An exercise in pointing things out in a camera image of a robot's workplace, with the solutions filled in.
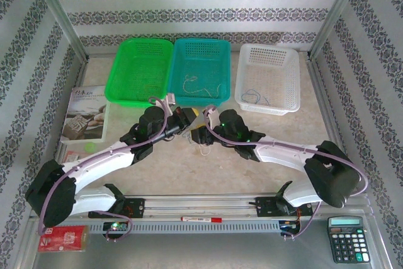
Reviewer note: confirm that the aluminium frame post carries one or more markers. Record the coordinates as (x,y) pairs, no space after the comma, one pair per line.
(56,10)
(338,10)

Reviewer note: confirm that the red paper packet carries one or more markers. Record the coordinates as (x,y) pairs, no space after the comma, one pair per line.
(64,239)

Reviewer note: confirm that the red and white marker pen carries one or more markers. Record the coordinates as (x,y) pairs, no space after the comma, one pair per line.
(201,219)

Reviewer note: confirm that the black desk calculator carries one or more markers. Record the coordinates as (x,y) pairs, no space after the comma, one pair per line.
(348,240)

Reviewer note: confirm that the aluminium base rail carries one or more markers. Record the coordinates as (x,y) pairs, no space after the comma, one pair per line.
(201,204)

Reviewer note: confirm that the left controller board green light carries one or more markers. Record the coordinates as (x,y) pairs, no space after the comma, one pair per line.
(116,226)

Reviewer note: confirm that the green plastic basket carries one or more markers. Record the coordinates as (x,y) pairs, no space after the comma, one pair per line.
(138,70)

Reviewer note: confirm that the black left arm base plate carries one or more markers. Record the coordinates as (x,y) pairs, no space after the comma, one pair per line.
(133,207)

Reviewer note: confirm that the aluminium side rail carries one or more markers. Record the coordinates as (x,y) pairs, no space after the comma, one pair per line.
(78,77)
(330,117)

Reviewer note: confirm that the teal plastic basket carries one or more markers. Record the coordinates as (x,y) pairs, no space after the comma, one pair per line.
(201,64)

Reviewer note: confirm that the pink printed card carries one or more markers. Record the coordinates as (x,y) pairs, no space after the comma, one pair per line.
(74,156)

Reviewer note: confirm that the book with photo cover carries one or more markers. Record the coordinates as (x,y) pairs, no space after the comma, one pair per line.
(83,111)

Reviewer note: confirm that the small green round cap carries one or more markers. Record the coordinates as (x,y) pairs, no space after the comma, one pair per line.
(90,146)

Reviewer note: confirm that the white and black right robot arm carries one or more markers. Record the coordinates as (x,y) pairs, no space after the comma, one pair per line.
(283,155)

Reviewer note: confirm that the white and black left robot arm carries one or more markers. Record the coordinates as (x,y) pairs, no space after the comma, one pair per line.
(104,158)

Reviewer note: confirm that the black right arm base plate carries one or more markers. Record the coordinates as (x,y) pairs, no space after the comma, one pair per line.
(267,207)

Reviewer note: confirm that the white plastic basket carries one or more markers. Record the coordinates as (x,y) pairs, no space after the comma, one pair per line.
(267,73)

